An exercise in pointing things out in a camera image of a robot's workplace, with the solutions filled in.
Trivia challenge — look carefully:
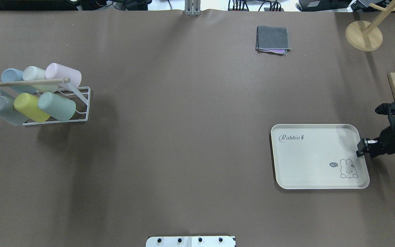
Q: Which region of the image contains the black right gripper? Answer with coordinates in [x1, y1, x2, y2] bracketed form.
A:
[356, 127, 395, 158]

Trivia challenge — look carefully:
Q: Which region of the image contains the white rabbit tray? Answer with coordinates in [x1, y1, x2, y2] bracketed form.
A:
[270, 124, 370, 190]

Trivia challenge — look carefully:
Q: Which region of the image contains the green cup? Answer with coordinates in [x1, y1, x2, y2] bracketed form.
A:
[37, 92, 76, 121]

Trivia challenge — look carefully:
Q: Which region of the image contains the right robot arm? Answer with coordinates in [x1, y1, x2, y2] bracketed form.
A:
[356, 116, 395, 158]

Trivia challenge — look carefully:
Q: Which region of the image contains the pink cup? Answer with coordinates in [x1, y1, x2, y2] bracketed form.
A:
[45, 63, 82, 87]

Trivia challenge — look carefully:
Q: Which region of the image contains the yellow cup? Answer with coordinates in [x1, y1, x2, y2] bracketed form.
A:
[14, 93, 51, 122]

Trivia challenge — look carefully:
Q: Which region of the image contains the cream white cup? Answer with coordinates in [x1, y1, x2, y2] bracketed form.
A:
[22, 66, 59, 93]

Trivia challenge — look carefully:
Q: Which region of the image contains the light blue cup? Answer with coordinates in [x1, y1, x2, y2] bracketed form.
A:
[1, 68, 37, 94]

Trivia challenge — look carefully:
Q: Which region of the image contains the grey cup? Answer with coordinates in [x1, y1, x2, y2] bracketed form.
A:
[0, 96, 29, 126]

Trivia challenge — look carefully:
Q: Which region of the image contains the wooden mug tree stand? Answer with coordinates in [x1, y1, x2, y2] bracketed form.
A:
[345, 0, 395, 52]

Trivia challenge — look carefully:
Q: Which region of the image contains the folded grey cloth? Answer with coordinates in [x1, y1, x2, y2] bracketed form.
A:
[255, 25, 291, 55]

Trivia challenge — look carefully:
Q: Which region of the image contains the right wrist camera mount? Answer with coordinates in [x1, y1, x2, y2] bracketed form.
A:
[375, 102, 395, 119]

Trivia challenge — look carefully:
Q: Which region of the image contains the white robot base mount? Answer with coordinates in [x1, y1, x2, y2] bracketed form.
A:
[145, 235, 237, 247]

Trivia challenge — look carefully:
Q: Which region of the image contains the aluminium frame post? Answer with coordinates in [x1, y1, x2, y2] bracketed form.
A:
[184, 0, 202, 16]

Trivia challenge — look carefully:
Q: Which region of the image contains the white wire cup rack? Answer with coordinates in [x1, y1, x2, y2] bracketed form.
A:
[23, 86, 91, 126]

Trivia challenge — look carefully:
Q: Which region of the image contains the wooden rack handle rod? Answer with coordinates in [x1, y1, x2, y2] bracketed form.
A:
[0, 78, 71, 87]

